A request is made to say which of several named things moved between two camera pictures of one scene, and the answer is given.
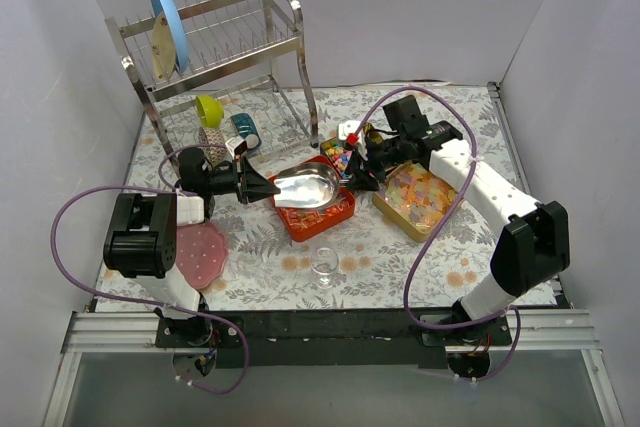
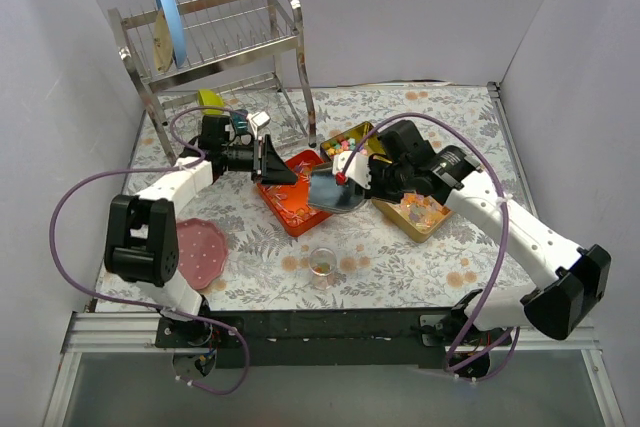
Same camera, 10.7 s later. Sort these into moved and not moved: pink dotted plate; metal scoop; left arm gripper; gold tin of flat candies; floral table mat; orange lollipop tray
Moved: orange lollipop tray; left arm gripper
Not moved: floral table mat; gold tin of flat candies; pink dotted plate; metal scoop
